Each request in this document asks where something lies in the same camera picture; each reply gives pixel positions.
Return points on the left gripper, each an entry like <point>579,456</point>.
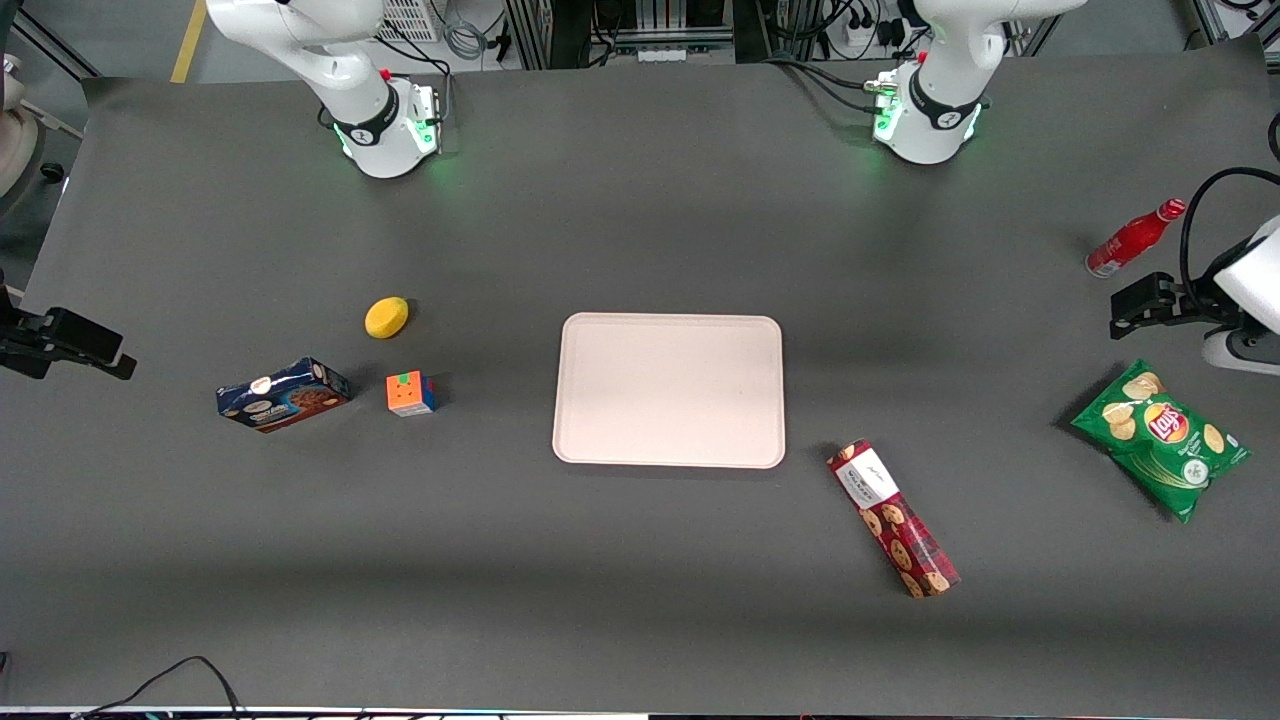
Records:
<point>1193,300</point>

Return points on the red cookie box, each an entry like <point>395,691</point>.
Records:
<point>893,518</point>

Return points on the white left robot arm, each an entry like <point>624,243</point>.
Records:
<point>935,70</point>

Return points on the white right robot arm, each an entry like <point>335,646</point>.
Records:
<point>360,70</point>

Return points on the blue cookie box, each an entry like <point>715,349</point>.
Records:
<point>283,394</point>

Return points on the beige plastic tray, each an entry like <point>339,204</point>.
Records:
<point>669,390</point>

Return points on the red drink bottle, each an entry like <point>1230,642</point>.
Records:
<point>1130,240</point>

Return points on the green chips bag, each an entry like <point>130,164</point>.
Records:
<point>1160,440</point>

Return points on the beige chair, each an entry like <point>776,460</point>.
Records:
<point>15,130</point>

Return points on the yellow lemon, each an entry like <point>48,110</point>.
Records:
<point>386,317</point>

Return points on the colourful puzzle cube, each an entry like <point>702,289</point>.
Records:
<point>411,393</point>

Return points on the white power strip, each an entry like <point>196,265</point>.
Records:
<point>868,30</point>

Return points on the dark grey table cover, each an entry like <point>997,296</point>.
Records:
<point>640,200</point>

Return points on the aluminium equipment rack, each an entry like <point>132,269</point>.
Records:
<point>620,25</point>

